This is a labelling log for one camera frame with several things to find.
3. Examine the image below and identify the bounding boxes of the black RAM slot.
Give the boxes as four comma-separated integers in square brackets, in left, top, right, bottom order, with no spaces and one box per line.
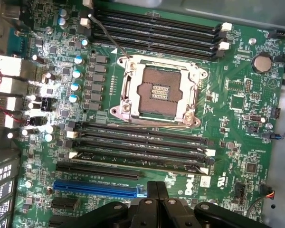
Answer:
[92,25,230,52]
[94,8,232,33]
[92,34,223,61]
[67,151,214,176]
[76,121,209,146]
[66,130,216,157]
[92,16,223,42]
[64,140,212,167]

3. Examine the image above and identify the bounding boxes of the long blue expansion slot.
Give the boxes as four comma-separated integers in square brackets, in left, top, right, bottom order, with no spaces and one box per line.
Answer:
[53,179,148,199]

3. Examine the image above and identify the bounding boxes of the long black expansion slot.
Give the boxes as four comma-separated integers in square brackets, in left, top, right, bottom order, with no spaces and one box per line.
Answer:
[56,161,141,181]

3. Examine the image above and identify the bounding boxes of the short black expansion slot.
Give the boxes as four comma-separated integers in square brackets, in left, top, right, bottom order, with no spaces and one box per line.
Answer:
[51,197,78,211]

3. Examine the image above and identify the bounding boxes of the metal socket locking lever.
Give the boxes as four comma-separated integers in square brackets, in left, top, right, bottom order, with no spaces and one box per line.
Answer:
[130,122,198,129]
[87,13,132,59]

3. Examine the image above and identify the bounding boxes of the green Dell motherboard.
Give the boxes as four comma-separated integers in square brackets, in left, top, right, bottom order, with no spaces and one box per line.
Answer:
[0,0,285,228]

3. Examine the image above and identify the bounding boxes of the metal CPU socket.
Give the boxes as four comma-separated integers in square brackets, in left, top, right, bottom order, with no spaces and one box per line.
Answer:
[109,54,209,130]

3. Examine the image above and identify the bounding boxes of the silver coin battery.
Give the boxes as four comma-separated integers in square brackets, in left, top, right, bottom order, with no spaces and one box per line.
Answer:
[252,52,274,74]

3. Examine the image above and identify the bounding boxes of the open metal PC case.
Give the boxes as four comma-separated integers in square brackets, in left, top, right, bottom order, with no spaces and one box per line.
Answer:
[0,0,285,228]

